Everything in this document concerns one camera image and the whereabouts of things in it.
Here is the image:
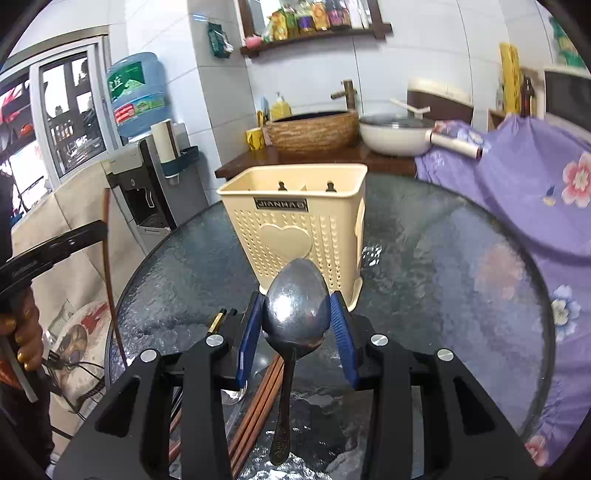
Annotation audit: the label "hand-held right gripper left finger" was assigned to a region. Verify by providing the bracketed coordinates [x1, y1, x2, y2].
[53, 291, 264, 480]

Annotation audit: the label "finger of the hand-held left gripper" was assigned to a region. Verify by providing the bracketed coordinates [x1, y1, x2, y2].
[34, 220, 108, 265]

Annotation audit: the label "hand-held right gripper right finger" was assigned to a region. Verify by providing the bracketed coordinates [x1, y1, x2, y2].
[329, 291, 539, 480]

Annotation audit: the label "cream plastic utensil holder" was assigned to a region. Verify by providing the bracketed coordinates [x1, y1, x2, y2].
[216, 164, 369, 310]

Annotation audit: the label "person's left hand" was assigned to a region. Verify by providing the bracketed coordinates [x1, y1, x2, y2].
[0, 288, 45, 373]

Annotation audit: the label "small metal spoon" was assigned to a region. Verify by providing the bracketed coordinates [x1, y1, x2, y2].
[222, 381, 250, 407]

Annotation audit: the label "grey water dispenser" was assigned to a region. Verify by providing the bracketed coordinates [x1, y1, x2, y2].
[105, 136, 209, 259]

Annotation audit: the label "white bag with red print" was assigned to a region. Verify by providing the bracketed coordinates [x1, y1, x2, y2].
[46, 300, 122, 412]

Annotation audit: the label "white paper cup tube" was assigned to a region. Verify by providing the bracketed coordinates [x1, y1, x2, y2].
[151, 119, 182, 163]

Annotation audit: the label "grey-blue cup holder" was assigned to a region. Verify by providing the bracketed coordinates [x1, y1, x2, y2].
[164, 147, 202, 179]

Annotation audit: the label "blue water bottle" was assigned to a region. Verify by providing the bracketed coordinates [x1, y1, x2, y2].
[106, 52, 167, 138]

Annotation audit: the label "dark wooden counter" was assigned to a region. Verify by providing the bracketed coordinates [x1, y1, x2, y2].
[215, 146, 419, 181]

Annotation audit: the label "white pot with glass lid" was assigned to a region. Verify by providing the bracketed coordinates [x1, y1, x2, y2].
[359, 114, 491, 160]

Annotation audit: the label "woven brown sink basin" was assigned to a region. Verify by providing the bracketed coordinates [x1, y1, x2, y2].
[265, 110, 360, 155]

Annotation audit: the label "purple floral cloth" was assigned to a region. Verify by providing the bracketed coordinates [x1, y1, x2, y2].
[414, 115, 591, 468]

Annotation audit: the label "yellow soap bottle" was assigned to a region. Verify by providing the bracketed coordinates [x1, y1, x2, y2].
[270, 91, 292, 121]

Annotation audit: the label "white rice paddle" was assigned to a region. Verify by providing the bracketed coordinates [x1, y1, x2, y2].
[390, 98, 431, 116]

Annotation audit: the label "green packet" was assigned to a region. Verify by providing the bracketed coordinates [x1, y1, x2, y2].
[207, 22, 234, 59]

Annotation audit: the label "bronze bamboo faucet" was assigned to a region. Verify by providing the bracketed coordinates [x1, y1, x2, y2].
[330, 79, 359, 112]

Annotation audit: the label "brown and cream rice cooker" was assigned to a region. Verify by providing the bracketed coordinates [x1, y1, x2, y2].
[407, 78, 475, 127]

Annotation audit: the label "yellow snack packet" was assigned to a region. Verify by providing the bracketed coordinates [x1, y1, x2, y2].
[270, 9, 289, 41]

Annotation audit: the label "wooden framed mirror shelf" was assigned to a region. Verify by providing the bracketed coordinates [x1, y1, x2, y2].
[233, 0, 393, 58]

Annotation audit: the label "brown glass bottle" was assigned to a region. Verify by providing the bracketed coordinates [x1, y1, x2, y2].
[521, 76, 537, 119]

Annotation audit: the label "yellow roll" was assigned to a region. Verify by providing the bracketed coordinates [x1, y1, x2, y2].
[499, 42, 523, 116]

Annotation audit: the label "purple label bottle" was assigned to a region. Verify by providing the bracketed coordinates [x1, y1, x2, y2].
[295, 0, 315, 32]

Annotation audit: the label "white bottles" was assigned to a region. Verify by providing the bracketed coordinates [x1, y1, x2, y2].
[346, 0, 371, 28]

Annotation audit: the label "white microwave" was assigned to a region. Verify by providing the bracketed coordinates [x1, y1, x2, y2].
[542, 65, 591, 140]

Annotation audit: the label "dark sauce bottle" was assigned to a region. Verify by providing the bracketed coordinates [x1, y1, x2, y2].
[325, 0, 347, 27]

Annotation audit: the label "stack of green cups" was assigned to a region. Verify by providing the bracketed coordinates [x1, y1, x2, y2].
[549, 18, 588, 68]

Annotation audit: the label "black cable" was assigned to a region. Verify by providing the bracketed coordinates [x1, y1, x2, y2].
[43, 350, 108, 418]

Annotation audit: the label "window with white frame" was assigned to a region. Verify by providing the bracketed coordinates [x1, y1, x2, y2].
[30, 39, 123, 185]

